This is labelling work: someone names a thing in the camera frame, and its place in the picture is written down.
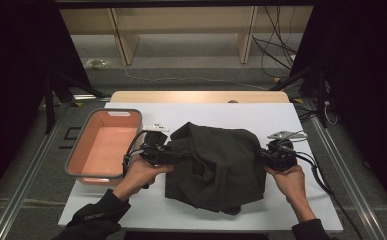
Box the orange basket with grey rim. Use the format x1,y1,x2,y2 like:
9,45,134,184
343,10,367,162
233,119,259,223
64,108,145,187

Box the light wooden shelf unit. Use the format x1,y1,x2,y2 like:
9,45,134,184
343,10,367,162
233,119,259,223
60,6,314,66

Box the black frame bar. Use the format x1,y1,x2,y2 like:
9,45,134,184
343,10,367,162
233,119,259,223
54,0,317,8

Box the right hand-held gripper cable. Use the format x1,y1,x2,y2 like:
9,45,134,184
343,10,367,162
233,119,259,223
294,151,364,240

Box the hand-held gripper cable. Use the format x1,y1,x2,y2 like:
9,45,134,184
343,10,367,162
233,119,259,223
294,151,364,240
122,129,149,178

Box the black floor cables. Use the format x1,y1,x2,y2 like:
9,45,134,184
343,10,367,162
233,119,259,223
292,96,319,123

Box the white board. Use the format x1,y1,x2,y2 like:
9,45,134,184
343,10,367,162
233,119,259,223
58,102,344,233

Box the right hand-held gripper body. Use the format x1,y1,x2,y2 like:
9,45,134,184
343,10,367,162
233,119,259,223
266,130,309,173

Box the person's left hand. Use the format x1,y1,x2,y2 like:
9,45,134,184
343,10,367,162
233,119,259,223
112,156,175,203

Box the person's right hand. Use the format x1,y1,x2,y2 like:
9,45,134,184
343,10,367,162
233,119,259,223
264,164,307,205

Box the black curtain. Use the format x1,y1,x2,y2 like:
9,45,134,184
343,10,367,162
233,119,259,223
0,0,92,208
289,0,387,211

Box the black tripod stand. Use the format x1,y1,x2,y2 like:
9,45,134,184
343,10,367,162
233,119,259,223
269,64,330,129
42,71,107,134

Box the left hand-held gripper cable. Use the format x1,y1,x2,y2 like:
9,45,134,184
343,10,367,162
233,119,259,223
122,129,149,178

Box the dark grey skirt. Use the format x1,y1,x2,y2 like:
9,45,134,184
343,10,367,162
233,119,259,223
164,121,268,216

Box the short aluminium rail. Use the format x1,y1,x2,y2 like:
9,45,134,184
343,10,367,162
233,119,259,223
72,94,112,102

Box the bundle of black cables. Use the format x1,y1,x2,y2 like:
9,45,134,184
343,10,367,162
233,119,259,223
251,5,299,79

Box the long aluminium rail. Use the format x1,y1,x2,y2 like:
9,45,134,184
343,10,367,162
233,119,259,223
305,106,387,240
0,103,82,240

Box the crumpled clear plastic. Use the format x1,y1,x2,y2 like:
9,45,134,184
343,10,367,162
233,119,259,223
85,58,110,70

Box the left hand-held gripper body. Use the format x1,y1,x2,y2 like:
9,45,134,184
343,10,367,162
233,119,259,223
140,123,179,168

